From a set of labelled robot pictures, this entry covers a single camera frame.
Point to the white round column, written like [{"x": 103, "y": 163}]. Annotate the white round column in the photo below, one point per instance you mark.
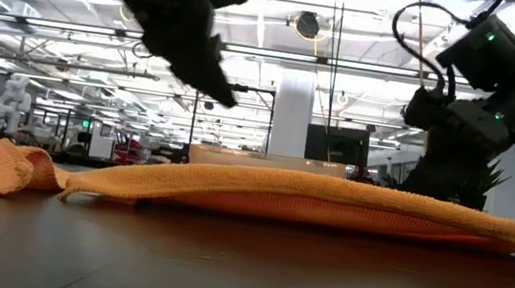
[{"x": 292, "y": 113}]

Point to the red machine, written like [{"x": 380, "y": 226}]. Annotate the red machine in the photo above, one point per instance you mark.
[{"x": 127, "y": 151}]

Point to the tan plastic basket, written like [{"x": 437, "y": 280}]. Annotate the tan plastic basket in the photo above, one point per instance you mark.
[{"x": 260, "y": 161}]

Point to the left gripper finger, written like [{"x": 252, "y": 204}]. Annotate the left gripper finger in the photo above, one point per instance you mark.
[{"x": 211, "y": 79}]

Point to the black metal frame stand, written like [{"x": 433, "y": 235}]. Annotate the black metal frame stand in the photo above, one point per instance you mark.
[{"x": 255, "y": 90}]

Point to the long ceiling light bar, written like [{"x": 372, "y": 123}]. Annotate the long ceiling light bar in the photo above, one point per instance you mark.
[{"x": 275, "y": 54}]

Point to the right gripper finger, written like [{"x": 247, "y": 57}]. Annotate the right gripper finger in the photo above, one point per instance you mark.
[
  {"x": 428, "y": 168},
  {"x": 463, "y": 173}
]

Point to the white cabinet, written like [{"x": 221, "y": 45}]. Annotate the white cabinet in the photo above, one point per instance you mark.
[{"x": 101, "y": 139}]

